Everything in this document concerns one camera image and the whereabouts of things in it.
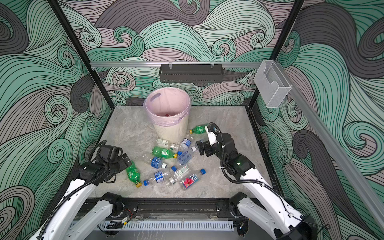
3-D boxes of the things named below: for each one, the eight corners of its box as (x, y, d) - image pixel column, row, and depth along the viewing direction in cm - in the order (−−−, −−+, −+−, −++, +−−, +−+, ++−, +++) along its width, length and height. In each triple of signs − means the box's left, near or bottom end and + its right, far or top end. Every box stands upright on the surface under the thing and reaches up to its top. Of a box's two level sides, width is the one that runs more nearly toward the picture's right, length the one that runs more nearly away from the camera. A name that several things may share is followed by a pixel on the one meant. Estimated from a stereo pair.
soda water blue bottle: (177, 166, 90) (176, 162, 86) (177, 153, 95) (177, 149, 91) (192, 166, 90) (192, 162, 86) (191, 153, 95) (192, 149, 91)
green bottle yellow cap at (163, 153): (152, 157, 93) (150, 153, 89) (155, 148, 97) (153, 144, 93) (175, 161, 91) (175, 158, 87) (178, 153, 95) (177, 149, 91)
